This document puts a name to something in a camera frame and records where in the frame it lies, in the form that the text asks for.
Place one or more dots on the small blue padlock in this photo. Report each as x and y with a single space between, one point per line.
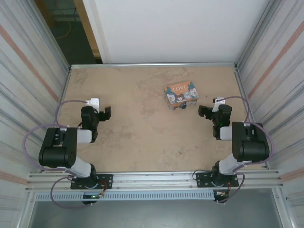
183 107

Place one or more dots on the orange bear print tin box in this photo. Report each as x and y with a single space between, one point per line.
181 95

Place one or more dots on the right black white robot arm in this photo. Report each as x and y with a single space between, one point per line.
249 147

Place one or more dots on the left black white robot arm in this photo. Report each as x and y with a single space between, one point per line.
54 154

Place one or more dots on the right black controller board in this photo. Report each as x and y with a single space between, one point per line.
222 196

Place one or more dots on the black controller board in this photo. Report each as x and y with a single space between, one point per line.
222 196
91 197

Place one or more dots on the left black controller board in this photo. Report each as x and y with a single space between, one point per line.
91 197

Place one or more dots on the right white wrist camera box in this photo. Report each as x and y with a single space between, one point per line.
217 104

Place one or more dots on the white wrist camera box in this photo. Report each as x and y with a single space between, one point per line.
94 102
217 104

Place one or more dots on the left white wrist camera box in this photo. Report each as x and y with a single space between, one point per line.
94 102

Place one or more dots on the thin aluminium table edge rail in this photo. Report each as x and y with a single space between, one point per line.
152 65

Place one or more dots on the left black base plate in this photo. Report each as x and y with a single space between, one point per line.
105 181

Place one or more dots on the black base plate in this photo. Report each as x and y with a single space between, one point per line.
105 181
202 179

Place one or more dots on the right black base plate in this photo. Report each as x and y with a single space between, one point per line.
202 179

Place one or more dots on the wide aluminium mounting rail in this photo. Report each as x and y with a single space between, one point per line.
154 180

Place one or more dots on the wooden door frame post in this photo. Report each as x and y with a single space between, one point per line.
88 26

